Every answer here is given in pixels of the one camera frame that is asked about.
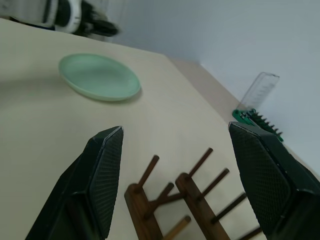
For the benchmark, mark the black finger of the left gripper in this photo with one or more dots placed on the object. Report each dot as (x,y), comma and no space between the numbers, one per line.
(107,28)

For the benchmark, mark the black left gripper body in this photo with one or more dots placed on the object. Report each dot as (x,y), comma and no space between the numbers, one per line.
(88,17)

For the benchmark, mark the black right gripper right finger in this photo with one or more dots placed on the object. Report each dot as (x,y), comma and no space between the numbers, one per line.
(272,180)

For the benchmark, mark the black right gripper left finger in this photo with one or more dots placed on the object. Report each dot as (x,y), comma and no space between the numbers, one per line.
(82,195)

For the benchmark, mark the wooden dish rack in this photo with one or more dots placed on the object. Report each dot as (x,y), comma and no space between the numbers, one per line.
(192,200)

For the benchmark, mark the light green plate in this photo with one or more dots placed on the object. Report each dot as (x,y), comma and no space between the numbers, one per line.
(100,76)

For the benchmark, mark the green bit holder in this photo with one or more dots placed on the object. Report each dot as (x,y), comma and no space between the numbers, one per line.
(252,118)

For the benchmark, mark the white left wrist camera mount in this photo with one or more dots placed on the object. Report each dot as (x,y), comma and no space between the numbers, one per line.
(75,17)

